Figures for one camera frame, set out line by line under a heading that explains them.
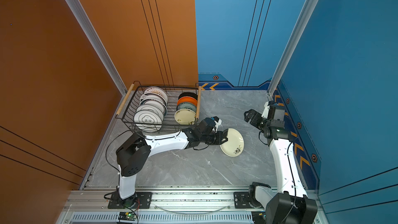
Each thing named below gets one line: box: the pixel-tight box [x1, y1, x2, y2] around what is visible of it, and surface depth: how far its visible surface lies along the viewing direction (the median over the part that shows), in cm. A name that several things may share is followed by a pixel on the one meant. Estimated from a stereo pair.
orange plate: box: [177, 96, 198, 107], surface depth 101 cm
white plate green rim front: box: [133, 109, 163, 133], surface depth 96 cm
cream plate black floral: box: [219, 128, 245, 158], surface depth 84 cm
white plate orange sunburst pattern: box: [143, 86, 169, 101], surface depth 104 cm
